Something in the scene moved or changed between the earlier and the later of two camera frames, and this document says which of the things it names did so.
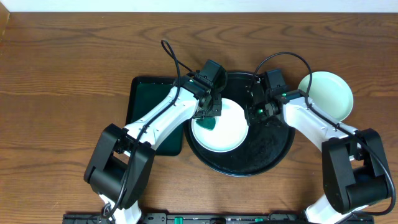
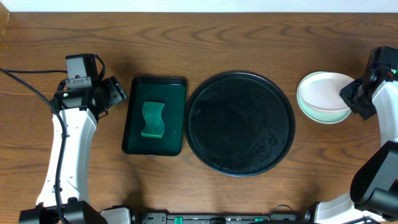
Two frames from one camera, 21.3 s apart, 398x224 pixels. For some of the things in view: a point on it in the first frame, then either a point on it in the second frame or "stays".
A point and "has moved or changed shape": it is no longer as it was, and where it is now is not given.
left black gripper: (209, 111) -> (115, 90)
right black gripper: (251, 118) -> (349, 92)
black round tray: (267, 146) stays
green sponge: (207, 123) has moved or changed shape
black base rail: (202, 218) stays
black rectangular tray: (145, 93) stays
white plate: (231, 130) -> (322, 91)
